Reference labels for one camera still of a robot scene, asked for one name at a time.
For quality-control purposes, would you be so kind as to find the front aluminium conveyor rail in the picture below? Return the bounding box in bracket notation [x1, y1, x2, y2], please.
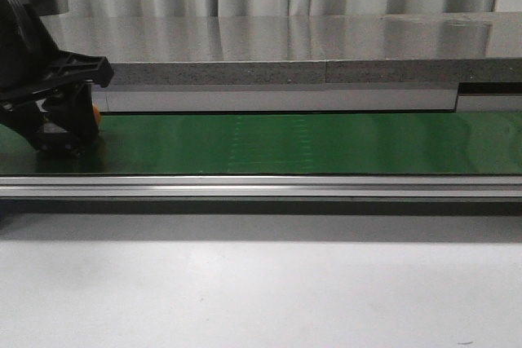
[1, 174, 521, 200]

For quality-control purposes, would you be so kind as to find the rear grey conveyor guard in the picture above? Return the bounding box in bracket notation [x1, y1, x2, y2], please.
[92, 82, 521, 112]

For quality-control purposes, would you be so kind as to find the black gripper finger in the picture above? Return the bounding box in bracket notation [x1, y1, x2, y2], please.
[1, 81, 99, 153]

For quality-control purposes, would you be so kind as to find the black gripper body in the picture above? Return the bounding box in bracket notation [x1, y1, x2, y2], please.
[1, 0, 114, 102]

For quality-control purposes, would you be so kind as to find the yellow push button switch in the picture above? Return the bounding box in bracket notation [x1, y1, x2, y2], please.
[92, 104, 101, 126]

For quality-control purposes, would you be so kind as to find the green conveyor belt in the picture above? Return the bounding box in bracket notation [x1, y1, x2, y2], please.
[1, 112, 521, 175]

